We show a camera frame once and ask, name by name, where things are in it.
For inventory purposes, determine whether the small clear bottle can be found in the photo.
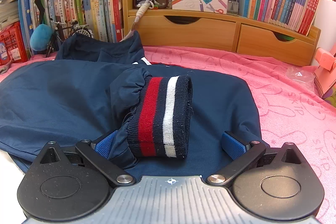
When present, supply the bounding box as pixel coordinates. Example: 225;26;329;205
228;0;240;15

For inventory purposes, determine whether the black hanging strap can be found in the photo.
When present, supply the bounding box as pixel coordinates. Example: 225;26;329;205
34;0;50;30

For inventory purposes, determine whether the clear plastic bag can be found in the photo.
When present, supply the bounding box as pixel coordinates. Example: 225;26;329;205
286;65;315;93

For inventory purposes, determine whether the white braided cable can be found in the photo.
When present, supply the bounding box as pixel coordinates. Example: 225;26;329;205
123;0;155;42

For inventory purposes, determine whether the red plastic crate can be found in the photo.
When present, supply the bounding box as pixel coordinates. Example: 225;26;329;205
0;22;29;66

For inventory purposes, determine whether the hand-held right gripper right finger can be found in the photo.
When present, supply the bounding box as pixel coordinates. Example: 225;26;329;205
206;130;303;185

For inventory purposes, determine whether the stack of paper booklets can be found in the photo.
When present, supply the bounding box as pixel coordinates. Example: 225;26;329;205
0;0;20;30

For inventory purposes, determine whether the small grey cloth item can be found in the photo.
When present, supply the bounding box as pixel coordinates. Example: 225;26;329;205
0;58;13;75

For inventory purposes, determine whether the wooden drawer organizer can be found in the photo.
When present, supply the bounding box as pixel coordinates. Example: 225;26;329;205
122;0;321;67

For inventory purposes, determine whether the navy white striped jacket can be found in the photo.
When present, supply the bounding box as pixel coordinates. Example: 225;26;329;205
0;30;263;180

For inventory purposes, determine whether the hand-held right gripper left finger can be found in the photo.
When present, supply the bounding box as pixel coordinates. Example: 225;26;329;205
39;131;137;185

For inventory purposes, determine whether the blue plush ball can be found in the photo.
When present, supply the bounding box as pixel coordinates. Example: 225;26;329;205
29;24;54;51

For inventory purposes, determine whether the pink toy house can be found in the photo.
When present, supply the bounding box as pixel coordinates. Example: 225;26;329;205
314;44;336;104

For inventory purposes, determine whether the black model bicycle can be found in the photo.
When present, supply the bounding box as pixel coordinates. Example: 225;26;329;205
46;17;94;58

